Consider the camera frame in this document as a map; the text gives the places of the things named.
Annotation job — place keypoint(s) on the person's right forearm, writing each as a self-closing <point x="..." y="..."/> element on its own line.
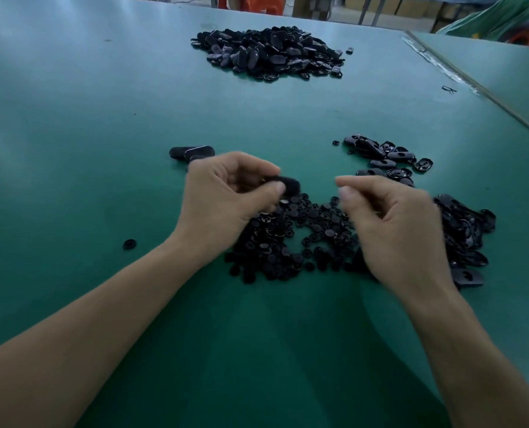
<point x="487" y="370"/>

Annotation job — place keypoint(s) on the lone black ring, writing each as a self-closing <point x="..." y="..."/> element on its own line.
<point x="129" y="244"/>

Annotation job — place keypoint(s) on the small open cardboard box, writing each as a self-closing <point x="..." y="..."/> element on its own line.
<point x="312" y="6"/>

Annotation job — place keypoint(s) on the pile of black oval shells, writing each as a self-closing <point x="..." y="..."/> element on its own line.
<point x="469" y="232"/>

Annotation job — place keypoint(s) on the person's left hand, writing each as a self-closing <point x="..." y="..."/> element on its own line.
<point x="215" y="209"/>

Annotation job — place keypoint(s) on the small black plastic scrap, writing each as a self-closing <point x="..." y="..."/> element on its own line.
<point x="449" y="89"/>

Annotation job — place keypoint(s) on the pile of small black buttons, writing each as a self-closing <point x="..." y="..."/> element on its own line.
<point x="300" y="240"/>

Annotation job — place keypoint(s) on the person's left forearm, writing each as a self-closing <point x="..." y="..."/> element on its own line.
<point x="68" y="347"/>

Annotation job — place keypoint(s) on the person's right hand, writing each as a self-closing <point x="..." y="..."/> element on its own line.
<point x="403" y="236"/>

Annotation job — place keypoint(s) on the green striped bag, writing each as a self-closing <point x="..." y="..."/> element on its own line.
<point x="494" y="18"/>

